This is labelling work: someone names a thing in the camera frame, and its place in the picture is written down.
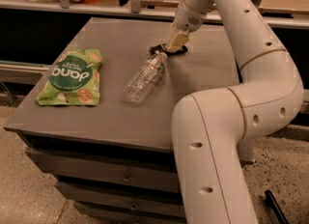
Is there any green rice chip bag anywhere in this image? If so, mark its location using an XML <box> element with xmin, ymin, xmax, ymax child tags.
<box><xmin>36</xmin><ymin>49</ymin><xmax>103</xmax><ymax>106</ymax></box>

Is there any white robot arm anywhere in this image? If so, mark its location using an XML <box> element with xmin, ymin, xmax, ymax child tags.
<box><xmin>171</xmin><ymin>0</ymin><xmax>303</xmax><ymax>224</ymax></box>

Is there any grey metal shelf rail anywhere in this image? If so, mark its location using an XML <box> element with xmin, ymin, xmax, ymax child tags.
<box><xmin>0</xmin><ymin>0</ymin><xmax>308</xmax><ymax>28</ymax></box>

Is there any black rod on floor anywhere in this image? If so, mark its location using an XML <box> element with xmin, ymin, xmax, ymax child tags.
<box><xmin>265</xmin><ymin>190</ymin><xmax>290</xmax><ymax>224</ymax></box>

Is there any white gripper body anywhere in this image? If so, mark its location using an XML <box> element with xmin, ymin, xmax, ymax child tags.
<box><xmin>175</xmin><ymin>0</ymin><xmax>208</xmax><ymax>33</ymax></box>

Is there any clear plastic water bottle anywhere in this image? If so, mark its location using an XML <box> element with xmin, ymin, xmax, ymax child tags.
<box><xmin>125</xmin><ymin>52</ymin><xmax>167</xmax><ymax>104</ymax></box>

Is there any black rxbar chocolate bar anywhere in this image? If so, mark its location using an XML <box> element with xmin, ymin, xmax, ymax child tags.
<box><xmin>149</xmin><ymin>43</ymin><xmax>188</xmax><ymax>56</ymax></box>

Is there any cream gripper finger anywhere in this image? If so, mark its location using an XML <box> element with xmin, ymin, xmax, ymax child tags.
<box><xmin>166</xmin><ymin>31</ymin><xmax>189</xmax><ymax>53</ymax></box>
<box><xmin>168</xmin><ymin>21</ymin><xmax>177</xmax><ymax>40</ymax></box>

